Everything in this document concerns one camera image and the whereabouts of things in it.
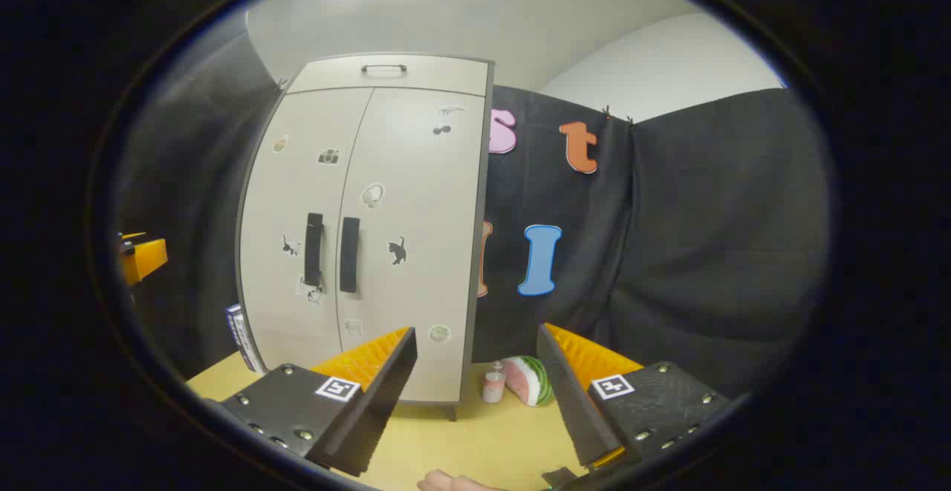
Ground black backdrop cloth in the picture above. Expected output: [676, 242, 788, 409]
[115, 12, 833, 403]

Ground white cabinet drawer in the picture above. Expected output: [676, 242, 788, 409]
[286, 55, 491, 98]

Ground blue and white books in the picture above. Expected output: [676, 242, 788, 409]
[225, 303, 267, 374]

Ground watermelon slice toy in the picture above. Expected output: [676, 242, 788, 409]
[503, 356, 554, 408]

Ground white double-door shoe cabinet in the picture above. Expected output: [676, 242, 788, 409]
[236, 53, 496, 421]

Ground white cabinet door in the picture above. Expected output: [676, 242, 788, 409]
[336, 86, 489, 404]
[238, 88, 374, 374]

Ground small pink bottle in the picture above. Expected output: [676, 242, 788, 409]
[482, 362, 507, 404]

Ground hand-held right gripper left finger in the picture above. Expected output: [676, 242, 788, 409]
[202, 326, 418, 478]

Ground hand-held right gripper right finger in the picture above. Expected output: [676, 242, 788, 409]
[536, 322, 735, 471]

